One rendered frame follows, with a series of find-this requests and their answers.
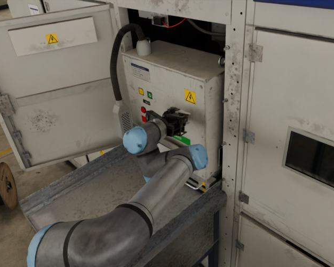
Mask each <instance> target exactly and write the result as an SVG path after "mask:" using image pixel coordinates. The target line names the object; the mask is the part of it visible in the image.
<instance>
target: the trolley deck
mask: <svg viewBox="0 0 334 267"><path fill-rule="evenodd" d="M145 184H146V181H145V179H144V177H143V175H142V170H141V168H140V165H139V162H138V159H137V157H136V155H135V154H131V155H130V156H128V157H126V158H124V159H123V160H121V161H119V162H118V163H116V164H114V165H113V166H111V167H110V168H108V169H106V170H105V171H103V172H101V173H100V174H98V175H96V176H95V177H93V178H91V179H89V180H88V181H86V182H84V183H83V184H81V185H79V186H78V187H76V188H74V189H72V190H71V191H69V192H67V193H66V194H64V195H62V196H61V197H59V198H58V199H56V200H54V201H53V202H51V203H49V204H48V205H46V206H44V207H42V208H41V209H39V210H37V211H36V212H34V213H32V214H31V215H29V216H26V215H25V214H24V212H23V210H22V208H21V210H22V212H23V214H24V216H25V218H26V219H27V220H28V222H29V223H30V225H31V226H32V227H33V229H34V230H35V231H36V233H37V232H38V231H39V230H40V229H42V228H43V227H45V226H47V225H51V224H54V223H56V222H60V221H63V222H67V221H76V220H84V219H92V218H97V217H100V216H103V215H106V214H108V213H110V212H112V211H113V210H114V209H115V208H116V207H117V206H118V205H120V204H122V203H127V202H128V201H129V200H130V199H131V198H132V197H133V196H134V195H135V194H136V193H137V192H138V191H139V190H140V189H141V188H142V187H143V186H144V185H145ZM203 193H204V191H202V190H200V189H197V190H194V189H193V188H191V187H189V186H188V185H186V184H184V185H183V187H182V188H181V189H180V191H179V192H178V193H177V195H176V196H175V197H174V199H173V200H172V201H171V203H170V204H169V205H168V207H167V208H166V209H165V211H164V212H163V213H162V214H161V216H160V217H159V219H158V220H157V221H156V223H155V224H154V226H153V234H154V233H155V232H156V231H158V230H159V229H160V228H161V227H162V226H164V225H165V224H166V223H167V222H168V221H170V220H171V219H172V218H173V217H175V216H176V215H177V214H178V213H180V212H181V211H182V210H183V209H184V208H186V207H187V206H188V205H190V204H191V203H192V202H193V201H195V200H196V199H197V198H198V197H199V196H201V195H202V194H203ZM225 204H226V194H224V193H223V192H221V193H219V194H218V195H217V196H216V197H215V198H214V199H212V200H211V201H210V202H209V203H208V204H206V205H205V206H204V207H203V208H201V209H200V210H199V211H198V212H197V213H196V214H195V215H193V216H192V217H191V218H190V219H189V220H187V221H186V222H185V223H184V224H183V225H182V226H181V227H179V228H178V229H177V230H176V231H175V232H174V233H172V234H171V235H170V236H169V237H168V238H166V239H165V240H164V241H163V242H162V243H161V244H160V245H158V246H157V247H156V248H155V249H153V250H152V251H151V252H150V253H149V254H147V255H146V256H145V257H144V258H143V259H142V260H140V261H139V262H138V263H137V264H136V265H135V266H133V267H156V266H157V265H158V264H159V263H160V262H161V261H162V260H164V259H165V258H166V257H167V256H168V255H169V254H170V253H171V252H172V251H174V250H175V249H176V248H177V247H178V246H179V245H180V244H181V243H182V242H184V241H185V240H186V239H187V238H188V237H189V236H190V235H191V234H192V233H194V232H195V231H196V230H197V229H198V228H199V227H200V226H201V225H202V224H204V223H205V222H206V221H207V220H208V219H209V218H210V217H211V216H212V215H214V214H215V213H216V212H217V211H218V210H220V208H221V207H222V206H224V205H225Z"/></svg>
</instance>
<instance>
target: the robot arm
mask: <svg viewBox="0 0 334 267"><path fill-rule="evenodd" d="M188 115H191V113H188V112H185V111H184V110H182V109H178V108H176V107H170V108H169V109H168V110H167V111H165V112H164V113H163V114H162V116H160V115H159V114H157V113H156V112H154V111H153V110H151V111H146V116H145V118H146V123H144V124H141V125H139V126H135V127H133V128H132V129H130V130H128V131H127V132H126V133H125V134H124V137H123V144H124V147H125V148H126V149H127V151H128V152H130V153H132V154H135V155H136V157H137V159H138V162H139V165H140V168H141V170H142V175H143V177H144V179H145V181H146V184H145V185H144V186H143V187H142V188H141V189H140V190H139V191H138V192H137V193H136V194H135V195H134V196H133V197H132V198H131V199H130V200H129V201H128V202H127V203H122V204H120V205H118V206H117V207H116V208H115V209H114V210H113V211H112V212H110V213H108V214H106V215H103V216H100V217H97V218H92V219H84V220H76V221H67V222H63V221H60V222H56V223H54V224H51V225H47V226H45V227H43V228H42V229H40V230H39V231H38V232H37V233H36V234H35V236H34V237H33V239H32V241H31V242H30V245H29V248H28V256H27V265H28V267H124V266H125V265H126V264H128V263H129V262H130V261H131V260H132V259H133V258H134V257H135V256H136V255H137V254H138V253H139V252H140V251H141V250H142V248H143V247H144V246H145V245H146V243H147V242H148V241H149V239H150V238H151V236H152V235H153V226H154V224H155V223H156V221H157V220H158V219H159V217H160V216H161V214H162V213H163V212H164V211H165V209H166V208H167V207H168V205H169V204H170V203H171V201H172V200H173V199H174V197H175V196H176V195H177V193H178V192H179V191H180V189H181V188H182V187H183V185H184V184H185V183H186V181H187V180H188V178H190V176H191V174H192V173H193V172H194V171H196V170H198V171H199V170H201V169H204V168H206V167H207V165H208V155H207V152H206V150H205V148H204V146H203V145H201V144H195V145H189V146H186V147H181V148H177V149H173V150H168V151H165V152H161V153H160V150H159V147H158V146H157V142H159V141H161V140H163V139H164V138H165V137H166V136H170V137H173V136H175V135H176V136H179V137H180V136H182V135H184V134H186V133H187V132H186V131H184V127H185V125H186V124H190V122H189V121H188V117H187V116H188ZM181 132H183V134H181Z"/></svg>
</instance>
